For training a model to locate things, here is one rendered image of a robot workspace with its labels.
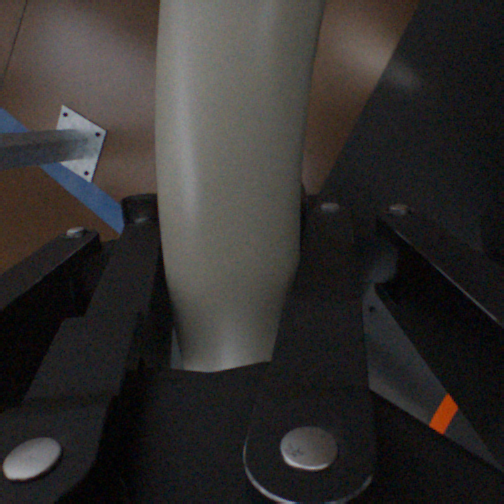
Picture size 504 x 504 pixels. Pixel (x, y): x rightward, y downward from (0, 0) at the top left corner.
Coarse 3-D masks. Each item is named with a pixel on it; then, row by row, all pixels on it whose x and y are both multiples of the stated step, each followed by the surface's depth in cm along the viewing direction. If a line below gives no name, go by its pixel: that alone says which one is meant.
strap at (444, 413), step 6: (444, 402) 138; (450, 402) 137; (438, 408) 139; (444, 408) 138; (450, 408) 138; (456, 408) 137; (438, 414) 140; (444, 414) 139; (450, 414) 138; (432, 420) 141; (438, 420) 140; (444, 420) 139; (432, 426) 141; (438, 426) 141; (444, 426) 140
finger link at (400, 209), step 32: (384, 224) 12; (416, 224) 12; (416, 256) 10; (448, 256) 10; (480, 256) 10; (384, 288) 13; (416, 288) 11; (448, 288) 9; (480, 288) 8; (416, 320) 11; (448, 320) 9; (480, 320) 8; (448, 352) 9; (480, 352) 8; (448, 384) 9; (480, 384) 8; (480, 416) 8
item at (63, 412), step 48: (144, 240) 12; (96, 288) 10; (144, 288) 10; (96, 336) 7; (144, 336) 8; (48, 384) 6; (96, 384) 6; (0, 432) 5; (48, 432) 5; (96, 432) 5; (0, 480) 4; (48, 480) 4; (96, 480) 4
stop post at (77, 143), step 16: (64, 112) 164; (64, 128) 167; (80, 128) 164; (96, 128) 161; (0, 144) 134; (16, 144) 138; (32, 144) 143; (48, 144) 149; (64, 144) 155; (80, 144) 162; (96, 144) 163; (0, 160) 135; (16, 160) 141; (32, 160) 146; (48, 160) 153; (64, 160) 159; (80, 160) 168; (96, 160) 165
